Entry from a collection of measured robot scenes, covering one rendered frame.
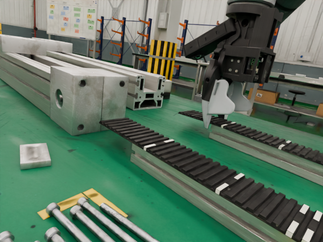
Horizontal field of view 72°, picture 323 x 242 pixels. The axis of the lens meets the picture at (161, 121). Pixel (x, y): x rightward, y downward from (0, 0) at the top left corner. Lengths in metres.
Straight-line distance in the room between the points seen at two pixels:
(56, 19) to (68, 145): 6.49
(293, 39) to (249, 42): 7.64
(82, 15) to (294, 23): 5.95
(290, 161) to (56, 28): 6.59
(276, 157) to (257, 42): 0.19
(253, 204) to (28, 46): 0.68
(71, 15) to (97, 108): 6.14
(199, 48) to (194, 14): 9.01
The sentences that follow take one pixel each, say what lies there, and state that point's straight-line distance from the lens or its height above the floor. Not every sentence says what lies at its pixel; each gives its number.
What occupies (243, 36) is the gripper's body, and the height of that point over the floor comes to 0.97.
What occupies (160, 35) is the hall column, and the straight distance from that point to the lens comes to 3.99.
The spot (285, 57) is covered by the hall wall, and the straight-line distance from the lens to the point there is 8.04.
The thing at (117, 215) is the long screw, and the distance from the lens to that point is 0.21.
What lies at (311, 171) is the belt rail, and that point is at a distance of 0.39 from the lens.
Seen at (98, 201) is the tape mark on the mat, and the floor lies 0.78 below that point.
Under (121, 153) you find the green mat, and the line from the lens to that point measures 0.32.
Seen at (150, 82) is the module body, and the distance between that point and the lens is 0.60.
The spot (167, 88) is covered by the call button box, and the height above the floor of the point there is 0.82.
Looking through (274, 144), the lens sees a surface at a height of 0.81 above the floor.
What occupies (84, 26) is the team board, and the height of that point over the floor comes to 1.25.
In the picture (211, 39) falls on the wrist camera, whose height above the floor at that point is 0.96.
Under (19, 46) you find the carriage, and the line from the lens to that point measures 0.75.
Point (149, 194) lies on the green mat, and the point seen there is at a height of 0.78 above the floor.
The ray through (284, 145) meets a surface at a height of 0.81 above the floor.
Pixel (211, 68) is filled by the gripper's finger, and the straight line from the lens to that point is 0.40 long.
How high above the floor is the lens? 0.92
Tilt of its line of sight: 17 degrees down
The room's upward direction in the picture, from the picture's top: 9 degrees clockwise
